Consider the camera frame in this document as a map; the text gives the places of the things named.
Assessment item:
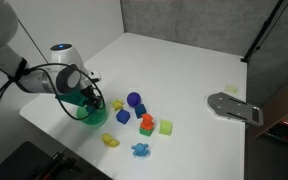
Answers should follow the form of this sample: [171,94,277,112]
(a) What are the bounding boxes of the green square block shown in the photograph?
[138,125,154,137]

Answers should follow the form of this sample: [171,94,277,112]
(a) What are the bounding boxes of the purple ball toy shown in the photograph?
[126,91,142,108]

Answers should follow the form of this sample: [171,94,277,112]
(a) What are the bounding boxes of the orange figure toy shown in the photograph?
[140,113,156,130]

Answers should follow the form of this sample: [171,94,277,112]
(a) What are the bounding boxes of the black cart surface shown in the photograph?
[0,140,113,180]

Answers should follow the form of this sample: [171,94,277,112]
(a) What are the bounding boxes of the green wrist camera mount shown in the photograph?
[54,91,95,108]

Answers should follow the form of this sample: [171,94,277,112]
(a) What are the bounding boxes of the grey metal mounting plate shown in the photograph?
[206,92,264,127]

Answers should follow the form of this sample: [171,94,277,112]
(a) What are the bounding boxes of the green translucent plastic bowl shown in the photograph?
[76,101,108,127]

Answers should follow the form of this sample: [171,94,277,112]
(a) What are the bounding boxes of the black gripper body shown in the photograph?
[79,83,102,104]

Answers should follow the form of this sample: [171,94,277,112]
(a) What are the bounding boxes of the lime green block toy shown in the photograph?
[158,119,173,136]

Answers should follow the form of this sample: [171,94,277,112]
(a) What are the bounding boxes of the dark blue cube toy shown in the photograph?
[134,103,148,119]

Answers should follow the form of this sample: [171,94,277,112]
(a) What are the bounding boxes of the yellow duck toy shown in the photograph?
[101,133,121,148]

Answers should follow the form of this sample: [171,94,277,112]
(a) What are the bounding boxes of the black and red clamp stand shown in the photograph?
[33,149,83,180]

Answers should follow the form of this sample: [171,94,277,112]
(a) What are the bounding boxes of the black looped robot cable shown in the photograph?
[15,63,106,122]

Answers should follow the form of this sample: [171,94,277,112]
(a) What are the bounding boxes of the yellow spiky star toy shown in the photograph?
[111,98,125,112]

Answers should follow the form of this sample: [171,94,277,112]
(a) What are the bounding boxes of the black tripod pole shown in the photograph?
[240,0,287,64]

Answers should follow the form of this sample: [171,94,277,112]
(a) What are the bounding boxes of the pale green sticky note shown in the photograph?
[225,84,239,94]

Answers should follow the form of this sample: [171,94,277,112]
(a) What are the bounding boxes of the royal blue cube toy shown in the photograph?
[115,109,131,125]

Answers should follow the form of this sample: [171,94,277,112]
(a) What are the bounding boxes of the light blue turtle toy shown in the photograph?
[131,142,151,158]

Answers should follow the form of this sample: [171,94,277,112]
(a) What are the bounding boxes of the wooden toy shelf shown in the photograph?
[253,71,288,149]

